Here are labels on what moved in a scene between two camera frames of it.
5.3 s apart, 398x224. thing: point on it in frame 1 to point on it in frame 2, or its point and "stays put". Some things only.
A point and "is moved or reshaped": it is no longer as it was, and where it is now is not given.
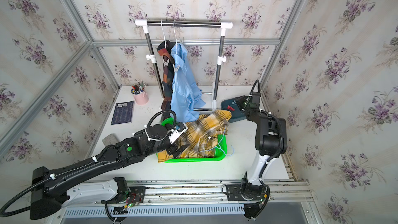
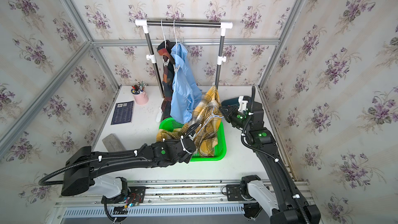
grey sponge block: [110, 139] stays put
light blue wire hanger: [219, 146] to [213, 115]
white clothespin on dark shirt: [165, 63] stays put
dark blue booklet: [123, 113] stays put
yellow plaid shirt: [204, 133] is moved or reshaped
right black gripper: [240, 100] to [230, 115]
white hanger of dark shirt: [163, 33] stays put
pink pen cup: [140, 97] stays put
